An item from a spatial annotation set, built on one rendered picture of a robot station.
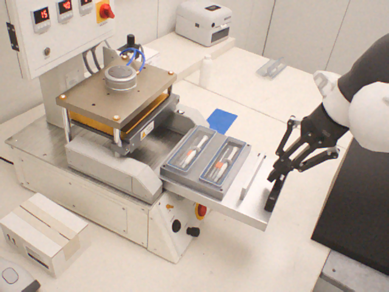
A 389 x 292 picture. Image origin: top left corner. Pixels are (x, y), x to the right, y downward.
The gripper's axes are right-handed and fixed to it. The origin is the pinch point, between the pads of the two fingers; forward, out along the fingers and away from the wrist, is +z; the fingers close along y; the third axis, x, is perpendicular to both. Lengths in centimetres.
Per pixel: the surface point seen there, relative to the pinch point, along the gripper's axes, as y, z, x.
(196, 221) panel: -6.4, 29.3, -4.6
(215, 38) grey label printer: -49, 40, 101
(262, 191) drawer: 0.5, 6.1, -2.8
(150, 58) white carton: -60, 41, 57
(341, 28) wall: 9, 48, 248
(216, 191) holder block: -8.6, 7.4, -10.7
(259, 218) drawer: 2.4, 5.3, -10.9
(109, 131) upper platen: -37.3, 12.4, -11.5
